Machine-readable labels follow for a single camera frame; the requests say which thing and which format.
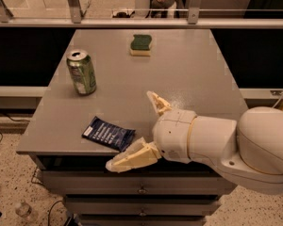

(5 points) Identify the green soda can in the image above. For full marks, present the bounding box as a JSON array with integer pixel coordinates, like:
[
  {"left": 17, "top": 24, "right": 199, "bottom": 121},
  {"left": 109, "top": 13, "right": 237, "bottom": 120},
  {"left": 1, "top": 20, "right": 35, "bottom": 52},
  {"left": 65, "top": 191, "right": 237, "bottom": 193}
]
[{"left": 66, "top": 49, "right": 96, "bottom": 95}]

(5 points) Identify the grey middle drawer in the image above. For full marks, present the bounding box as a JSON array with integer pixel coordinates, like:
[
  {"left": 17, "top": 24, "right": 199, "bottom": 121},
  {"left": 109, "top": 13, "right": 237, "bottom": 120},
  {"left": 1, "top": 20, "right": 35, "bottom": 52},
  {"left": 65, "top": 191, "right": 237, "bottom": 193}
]
[{"left": 64, "top": 196, "right": 220, "bottom": 217}]

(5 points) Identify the blue rxbar blueberry wrapper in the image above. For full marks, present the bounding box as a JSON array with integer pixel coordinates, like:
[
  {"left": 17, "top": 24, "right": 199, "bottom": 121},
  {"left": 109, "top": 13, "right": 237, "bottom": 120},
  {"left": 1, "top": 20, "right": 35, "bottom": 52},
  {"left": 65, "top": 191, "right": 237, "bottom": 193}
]
[{"left": 81, "top": 117, "right": 135, "bottom": 152}]

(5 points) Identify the metal railing beam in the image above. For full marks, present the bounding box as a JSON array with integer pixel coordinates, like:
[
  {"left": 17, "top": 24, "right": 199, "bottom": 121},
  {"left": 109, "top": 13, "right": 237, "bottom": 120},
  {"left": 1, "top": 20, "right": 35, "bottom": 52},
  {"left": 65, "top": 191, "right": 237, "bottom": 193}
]
[{"left": 0, "top": 18, "right": 283, "bottom": 29}]

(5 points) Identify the grey bottom drawer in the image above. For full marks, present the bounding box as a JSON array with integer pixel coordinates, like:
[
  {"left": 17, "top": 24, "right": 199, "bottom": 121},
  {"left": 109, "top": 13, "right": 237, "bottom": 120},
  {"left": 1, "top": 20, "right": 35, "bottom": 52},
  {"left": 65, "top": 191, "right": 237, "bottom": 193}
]
[{"left": 79, "top": 215, "right": 206, "bottom": 226}]

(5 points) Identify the green yellow sponge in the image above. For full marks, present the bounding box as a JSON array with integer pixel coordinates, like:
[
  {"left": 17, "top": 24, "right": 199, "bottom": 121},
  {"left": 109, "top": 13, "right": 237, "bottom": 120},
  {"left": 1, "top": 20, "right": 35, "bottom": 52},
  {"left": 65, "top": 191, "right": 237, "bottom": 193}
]
[{"left": 130, "top": 34, "right": 152, "bottom": 57}]

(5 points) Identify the grey drawer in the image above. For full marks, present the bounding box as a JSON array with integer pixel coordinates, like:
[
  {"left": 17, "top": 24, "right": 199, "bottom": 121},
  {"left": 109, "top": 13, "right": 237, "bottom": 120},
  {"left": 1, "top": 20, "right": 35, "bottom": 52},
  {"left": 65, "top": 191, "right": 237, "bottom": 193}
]
[
  {"left": 42, "top": 170, "right": 236, "bottom": 195},
  {"left": 79, "top": 215, "right": 206, "bottom": 226},
  {"left": 64, "top": 196, "right": 220, "bottom": 217}
]

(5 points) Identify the grey top drawer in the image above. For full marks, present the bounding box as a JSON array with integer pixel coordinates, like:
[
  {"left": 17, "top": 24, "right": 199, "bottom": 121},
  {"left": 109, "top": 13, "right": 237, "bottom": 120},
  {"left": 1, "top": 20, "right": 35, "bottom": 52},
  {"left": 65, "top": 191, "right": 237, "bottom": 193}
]
[{"left": 42, "top": 170, "right": 236, "bottom": 195}]

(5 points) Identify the clear plastic water bottle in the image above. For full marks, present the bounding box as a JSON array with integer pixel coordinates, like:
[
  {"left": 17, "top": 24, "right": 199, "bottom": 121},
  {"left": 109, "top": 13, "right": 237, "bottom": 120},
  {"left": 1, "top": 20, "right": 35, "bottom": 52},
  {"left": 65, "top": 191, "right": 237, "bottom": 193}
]
[{"left": 15, "top": 202, "right": 38, "bottom": 222}]

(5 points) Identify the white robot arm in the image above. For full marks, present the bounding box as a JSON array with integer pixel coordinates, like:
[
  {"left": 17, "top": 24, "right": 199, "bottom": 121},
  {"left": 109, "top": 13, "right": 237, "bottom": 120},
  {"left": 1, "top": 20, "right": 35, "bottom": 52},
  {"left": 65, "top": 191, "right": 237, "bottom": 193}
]
[{"left": 106, "top": 91, "right": 283, "bottom": 194}]

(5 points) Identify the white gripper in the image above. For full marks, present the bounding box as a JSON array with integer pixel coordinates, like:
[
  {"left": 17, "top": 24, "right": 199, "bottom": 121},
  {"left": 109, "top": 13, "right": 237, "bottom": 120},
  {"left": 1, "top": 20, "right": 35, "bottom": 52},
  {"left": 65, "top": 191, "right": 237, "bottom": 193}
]
[{"left": 106, "top": 91, "right": 197, "bottom": 173}]

